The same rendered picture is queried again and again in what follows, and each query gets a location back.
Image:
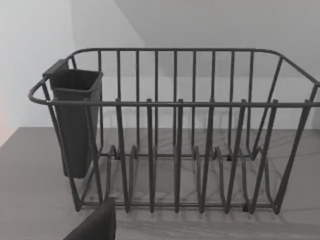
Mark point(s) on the dark grey cutlery holder cup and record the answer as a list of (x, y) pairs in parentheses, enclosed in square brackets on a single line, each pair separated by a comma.
[(75, 120)]

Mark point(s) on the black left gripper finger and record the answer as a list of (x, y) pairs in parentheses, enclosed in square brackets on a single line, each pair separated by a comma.
[(98, 223)]

